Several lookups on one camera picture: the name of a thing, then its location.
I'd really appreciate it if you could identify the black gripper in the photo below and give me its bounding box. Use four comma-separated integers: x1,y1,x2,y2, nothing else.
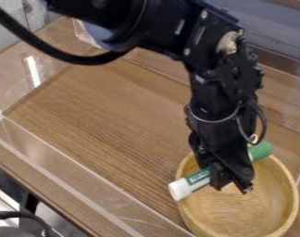
183,103,260,194

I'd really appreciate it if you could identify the black cable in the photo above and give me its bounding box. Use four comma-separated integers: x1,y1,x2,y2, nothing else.
0,210,55,237

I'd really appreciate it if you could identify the clear acrylic front wall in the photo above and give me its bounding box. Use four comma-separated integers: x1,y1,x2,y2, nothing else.
0,115,194,237

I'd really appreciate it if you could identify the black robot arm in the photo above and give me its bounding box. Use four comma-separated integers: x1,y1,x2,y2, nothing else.
0,0,266,193

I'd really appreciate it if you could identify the green and white marker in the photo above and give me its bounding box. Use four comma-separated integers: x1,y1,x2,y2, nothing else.
168,141,272,201

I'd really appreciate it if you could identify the brown wooden bowl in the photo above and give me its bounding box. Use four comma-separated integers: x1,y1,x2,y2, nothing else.
176,156,300,237

